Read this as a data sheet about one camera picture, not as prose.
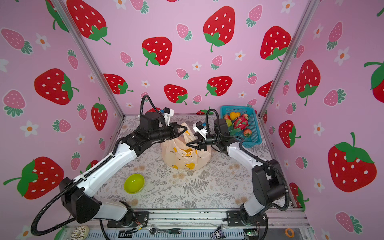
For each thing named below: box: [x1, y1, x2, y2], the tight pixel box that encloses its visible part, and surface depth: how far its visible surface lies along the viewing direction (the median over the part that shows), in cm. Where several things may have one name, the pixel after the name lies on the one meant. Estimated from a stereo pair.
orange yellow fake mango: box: [229, 112, 241, 121], surface depth 116 cm
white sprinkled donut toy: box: [71, 224, 89, 240], surface depth 70 cm
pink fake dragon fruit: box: [229, 117, 249, 136], surface depth 109 cm
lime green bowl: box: [124, 173, 146, 194], surface depth 85 cm
